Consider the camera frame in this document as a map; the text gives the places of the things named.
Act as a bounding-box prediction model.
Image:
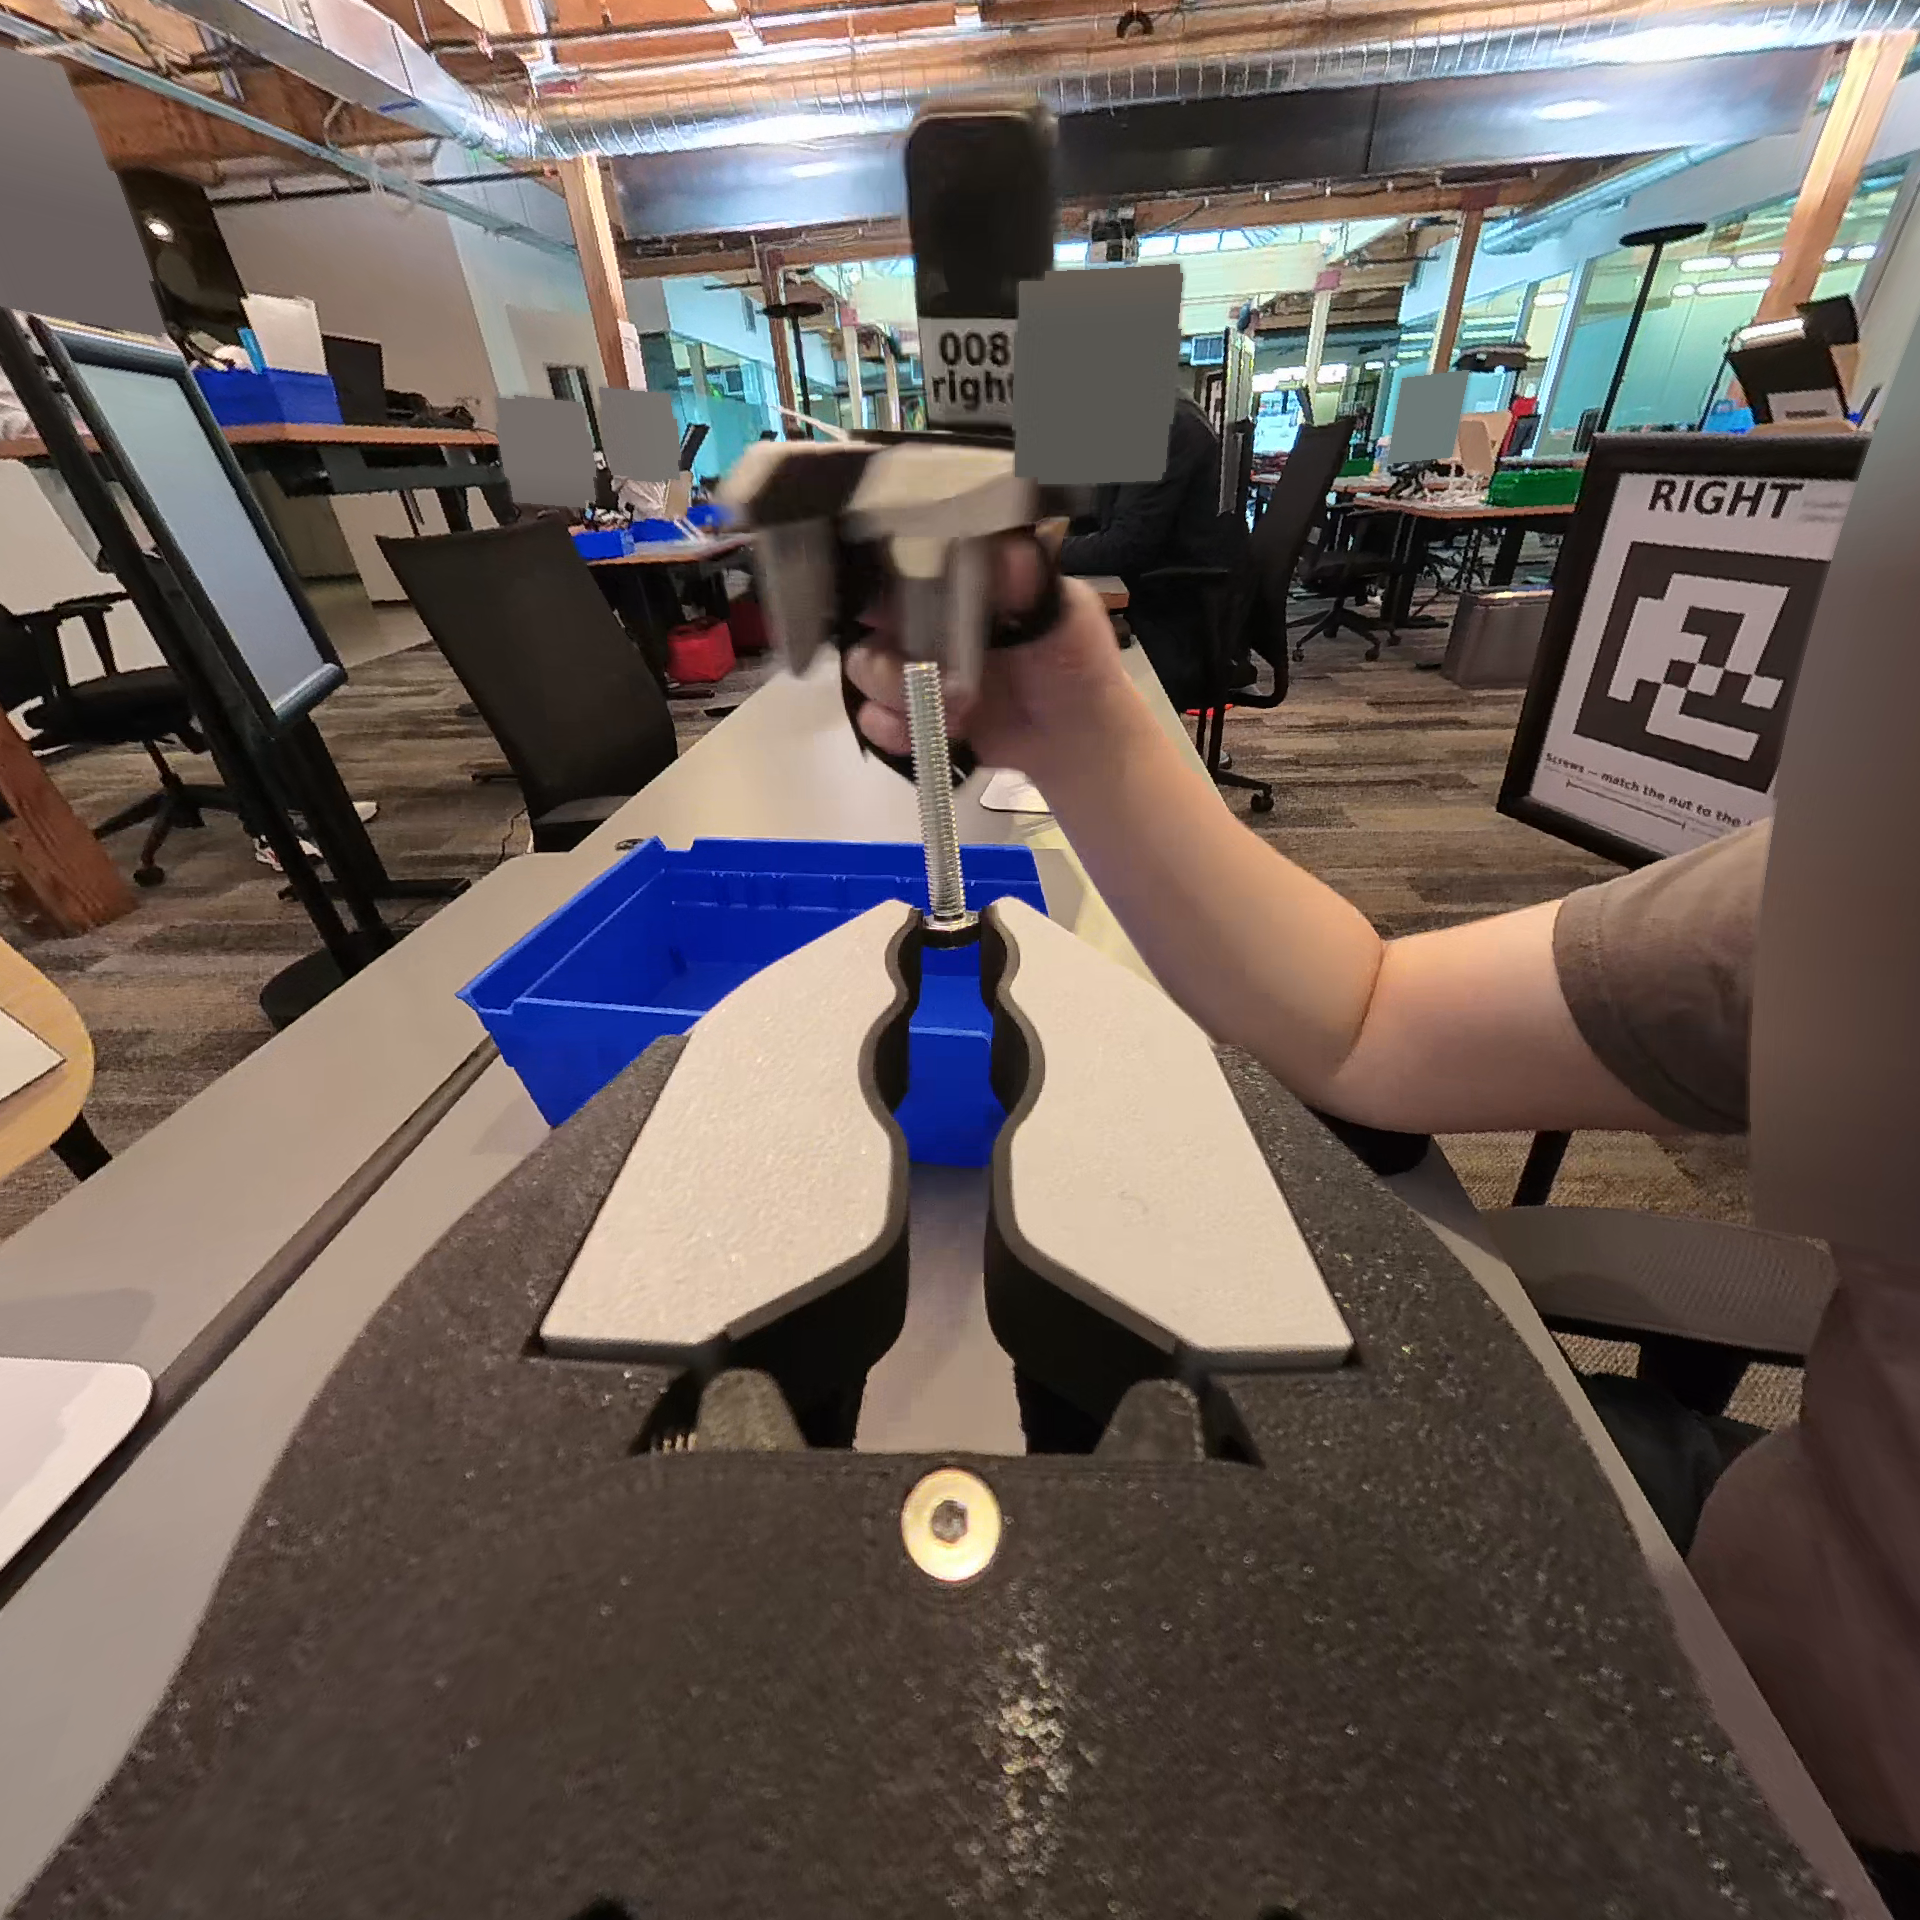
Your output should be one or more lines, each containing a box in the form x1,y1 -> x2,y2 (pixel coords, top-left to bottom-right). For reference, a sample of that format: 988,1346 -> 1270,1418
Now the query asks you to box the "grey trash bin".
1445,587 -> 1554,688

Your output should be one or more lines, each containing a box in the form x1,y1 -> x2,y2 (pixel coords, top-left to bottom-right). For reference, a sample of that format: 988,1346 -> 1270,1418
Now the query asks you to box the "white sheet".
0,1359 -> 155,1571

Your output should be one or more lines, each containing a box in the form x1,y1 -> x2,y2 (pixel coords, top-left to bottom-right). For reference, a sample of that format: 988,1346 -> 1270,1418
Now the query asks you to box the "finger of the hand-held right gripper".
840,452 -> 1057,695
720,437 -> 888,675

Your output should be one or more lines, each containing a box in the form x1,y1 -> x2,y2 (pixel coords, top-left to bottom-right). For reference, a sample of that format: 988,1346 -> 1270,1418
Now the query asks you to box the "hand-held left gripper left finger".
537,902 -> 914,1372

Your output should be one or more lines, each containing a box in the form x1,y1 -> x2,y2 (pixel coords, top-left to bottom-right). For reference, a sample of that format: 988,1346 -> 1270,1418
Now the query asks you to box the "black swivel office chair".
1187,421 -> 1359,815

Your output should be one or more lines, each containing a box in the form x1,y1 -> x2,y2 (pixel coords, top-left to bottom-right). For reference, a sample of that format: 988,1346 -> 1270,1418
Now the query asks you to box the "person's brown t-shirt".
1552,818 -> 1920,1863

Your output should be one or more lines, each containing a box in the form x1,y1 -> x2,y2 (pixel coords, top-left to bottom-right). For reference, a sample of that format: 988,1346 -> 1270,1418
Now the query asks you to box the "black framed marker sign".
1499,431 -> 1869,868

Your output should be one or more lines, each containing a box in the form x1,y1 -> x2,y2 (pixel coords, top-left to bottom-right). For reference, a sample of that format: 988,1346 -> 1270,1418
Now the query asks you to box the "black floor lamp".
1592,224 -> 1709,437

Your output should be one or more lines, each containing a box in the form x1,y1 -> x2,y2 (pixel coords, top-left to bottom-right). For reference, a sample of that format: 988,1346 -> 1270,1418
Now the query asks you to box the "blue storage crate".
195,366 -> 342,429

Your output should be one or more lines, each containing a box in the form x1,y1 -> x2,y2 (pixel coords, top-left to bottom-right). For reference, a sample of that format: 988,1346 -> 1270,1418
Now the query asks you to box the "person's right hand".
842,609 -> 1146,820

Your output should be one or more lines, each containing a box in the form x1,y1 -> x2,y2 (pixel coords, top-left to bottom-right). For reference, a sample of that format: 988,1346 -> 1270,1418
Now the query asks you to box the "person's grey office chair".
1476,1132 -> 1838,1372

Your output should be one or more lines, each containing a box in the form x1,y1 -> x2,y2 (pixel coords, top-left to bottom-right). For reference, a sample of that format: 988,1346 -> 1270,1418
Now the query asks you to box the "display screen on black stand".
0,306 -> 439,1030

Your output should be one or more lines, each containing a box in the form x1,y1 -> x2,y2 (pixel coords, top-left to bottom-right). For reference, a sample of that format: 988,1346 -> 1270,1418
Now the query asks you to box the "person's right forearm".
1035,719 -> 1594,1136

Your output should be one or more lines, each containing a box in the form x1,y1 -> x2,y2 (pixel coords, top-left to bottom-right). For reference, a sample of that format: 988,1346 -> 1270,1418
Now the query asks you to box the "round wooden table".
0,936 -> 115,1180

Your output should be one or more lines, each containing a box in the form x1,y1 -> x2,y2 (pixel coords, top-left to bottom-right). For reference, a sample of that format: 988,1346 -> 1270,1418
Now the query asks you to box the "long silver threaded bolt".
902,660 -> 980,951

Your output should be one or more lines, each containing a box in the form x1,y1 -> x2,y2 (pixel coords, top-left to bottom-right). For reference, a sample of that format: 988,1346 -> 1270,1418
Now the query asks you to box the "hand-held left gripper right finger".
982,895 -> 1359,1375

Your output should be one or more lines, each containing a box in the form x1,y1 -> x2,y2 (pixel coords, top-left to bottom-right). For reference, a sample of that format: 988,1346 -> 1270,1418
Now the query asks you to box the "blue plastic bin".
458,835 -> 1048,1168

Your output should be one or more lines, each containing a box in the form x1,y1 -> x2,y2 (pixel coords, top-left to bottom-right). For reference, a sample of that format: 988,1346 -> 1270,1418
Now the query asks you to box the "black mesh office chair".
375,515 -> 681,855

